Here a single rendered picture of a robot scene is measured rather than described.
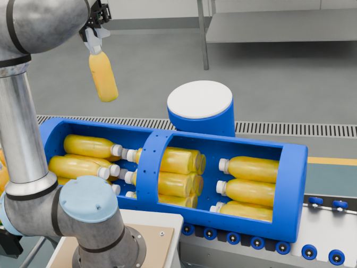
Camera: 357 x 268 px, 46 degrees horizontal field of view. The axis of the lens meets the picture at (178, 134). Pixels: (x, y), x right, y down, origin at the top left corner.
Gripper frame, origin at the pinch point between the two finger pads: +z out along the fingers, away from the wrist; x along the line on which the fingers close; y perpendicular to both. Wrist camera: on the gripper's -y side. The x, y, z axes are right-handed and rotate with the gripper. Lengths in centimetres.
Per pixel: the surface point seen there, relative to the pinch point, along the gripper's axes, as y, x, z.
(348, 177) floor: 86, 105, 144
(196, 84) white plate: 17, 40, 39
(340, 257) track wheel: 85, -28, 45
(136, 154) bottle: 22.0, -22.8, 24.2
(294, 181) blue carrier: 71, -25, 21
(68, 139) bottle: -8.1, -18.6, 27.0
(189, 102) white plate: 19, 26, 39
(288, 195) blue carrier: 70, -28, 23
